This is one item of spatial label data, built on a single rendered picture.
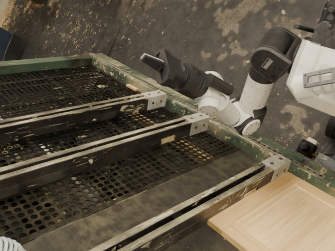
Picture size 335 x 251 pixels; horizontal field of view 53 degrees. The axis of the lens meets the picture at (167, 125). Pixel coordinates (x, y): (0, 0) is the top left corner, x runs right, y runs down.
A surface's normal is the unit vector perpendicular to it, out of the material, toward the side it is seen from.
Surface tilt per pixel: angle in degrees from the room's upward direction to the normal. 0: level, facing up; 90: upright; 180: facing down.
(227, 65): 0
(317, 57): 23
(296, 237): 59
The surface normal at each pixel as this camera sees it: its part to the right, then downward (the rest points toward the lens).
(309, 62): -0.70, 0.09
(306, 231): 0.14, -0.89
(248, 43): -0.55, -0.27
